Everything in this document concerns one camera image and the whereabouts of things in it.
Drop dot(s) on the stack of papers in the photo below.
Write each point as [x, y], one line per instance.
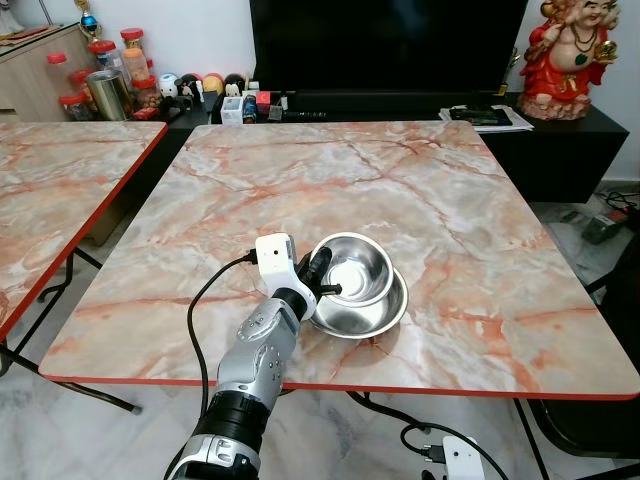
[490, 118]

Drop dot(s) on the silver metal tin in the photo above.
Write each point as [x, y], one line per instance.
[108, 95]

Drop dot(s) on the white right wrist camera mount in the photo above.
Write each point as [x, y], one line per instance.
[463, 460]

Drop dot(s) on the black chair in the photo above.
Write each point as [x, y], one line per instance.
[615, 330]

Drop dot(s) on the white panda figurine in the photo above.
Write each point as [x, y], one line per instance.
[169, 87]

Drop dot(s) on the black metal table frame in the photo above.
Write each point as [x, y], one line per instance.
[530, 440]
[70, 385]

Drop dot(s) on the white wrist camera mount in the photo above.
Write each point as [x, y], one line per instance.
[273, 256]
[463, 460]

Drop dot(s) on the small white box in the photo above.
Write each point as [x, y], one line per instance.
[231, 110]

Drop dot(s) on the light wooden cabinet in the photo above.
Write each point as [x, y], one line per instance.
[35, 75]

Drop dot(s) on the tall red-lid jar orange contents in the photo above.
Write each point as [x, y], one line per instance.
[134, 58]

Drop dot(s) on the small stainless steel bowl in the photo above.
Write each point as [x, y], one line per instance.
[362, 265]

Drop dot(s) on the black flat screen television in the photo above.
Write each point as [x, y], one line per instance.
[390, 45]

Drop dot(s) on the red-lid plastic jar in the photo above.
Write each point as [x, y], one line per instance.
[58, 72]
[104, 55]
[73, 106]
[146, 94]

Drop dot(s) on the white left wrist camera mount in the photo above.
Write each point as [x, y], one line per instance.
[273, 256]

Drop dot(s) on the grey power strip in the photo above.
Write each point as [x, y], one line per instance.
[605, 226]

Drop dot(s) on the gold trophy with blue ball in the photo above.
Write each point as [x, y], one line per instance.
[88, 20]

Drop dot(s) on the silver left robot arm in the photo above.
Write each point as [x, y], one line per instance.
[258, 355]

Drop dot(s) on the red laughing Buddha statue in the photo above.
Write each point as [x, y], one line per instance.
[565, 70]

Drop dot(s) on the large stainless steel bowl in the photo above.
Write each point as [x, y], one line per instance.
[375, 315]

